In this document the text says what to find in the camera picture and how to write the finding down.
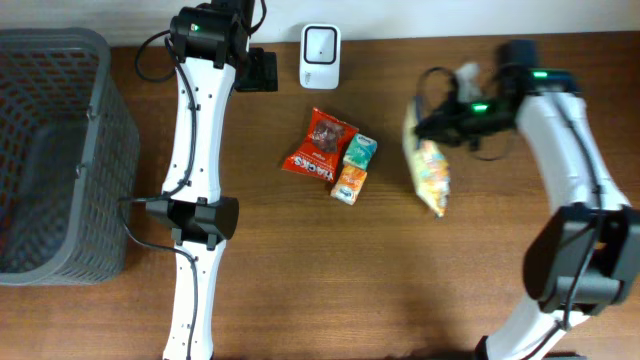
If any yellow wet wipes pack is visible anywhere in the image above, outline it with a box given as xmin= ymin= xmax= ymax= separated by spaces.
xmin=402 ymin=97 xmax=450 ymax=217

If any teal tissue packet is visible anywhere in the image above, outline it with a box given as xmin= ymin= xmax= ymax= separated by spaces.
xmin=343 ymin=133 xmax=377 ymax=171

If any orange tissue packet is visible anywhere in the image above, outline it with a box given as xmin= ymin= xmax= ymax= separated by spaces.
xmin=331 ymin=165 xmax=367 ymax=205

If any red snack packet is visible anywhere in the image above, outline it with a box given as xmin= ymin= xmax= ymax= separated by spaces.
xmin=282 ymin=108 xmax=359 ymax=183

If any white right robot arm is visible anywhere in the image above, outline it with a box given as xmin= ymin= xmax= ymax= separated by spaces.
xmin=402 ymin=40 xmax=639 ymax=359

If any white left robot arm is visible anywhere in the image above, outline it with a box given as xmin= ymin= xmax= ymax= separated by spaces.
xmin=145 ymin=1 xmax=260 ymax=359

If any white black barcode scanner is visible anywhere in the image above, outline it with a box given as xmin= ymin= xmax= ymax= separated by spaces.
xmin=299 ymin=24 xmax=341 ymax=90

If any grey plastic basket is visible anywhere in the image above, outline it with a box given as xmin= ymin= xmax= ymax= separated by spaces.
xmin=1 ymin=28 xmax=140 ymax=286

